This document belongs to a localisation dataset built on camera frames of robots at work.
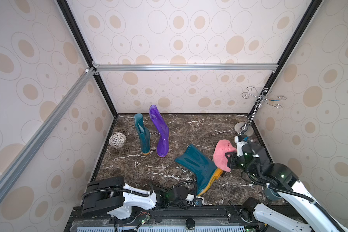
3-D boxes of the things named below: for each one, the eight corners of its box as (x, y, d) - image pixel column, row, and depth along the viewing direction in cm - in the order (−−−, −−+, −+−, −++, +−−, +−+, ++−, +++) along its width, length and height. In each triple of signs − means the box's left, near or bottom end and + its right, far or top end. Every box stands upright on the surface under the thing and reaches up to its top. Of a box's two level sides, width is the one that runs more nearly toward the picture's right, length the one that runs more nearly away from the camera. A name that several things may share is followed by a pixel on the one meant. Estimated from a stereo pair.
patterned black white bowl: (110, 147, 102) (107, 143, 98) (113, 137, 108) (111, 132, 104) (125, 147, 102) (123, 143, 98) (128, 137, 108) (126, 132, 104)
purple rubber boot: (157, 158, 97) (153, 135, 77) (153, 130, 112) (148, 105, 92) (171, 155, 98) (170, 132, 79) (165, 128, 113) (163, 103, 94)
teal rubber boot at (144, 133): (141, 156, 97) (132, 133, 77) (142, 138, 106) (134, 113, 86) (150, 155, 97) (143, 132, 77) (150, 138, 107) (144, 112, 87)
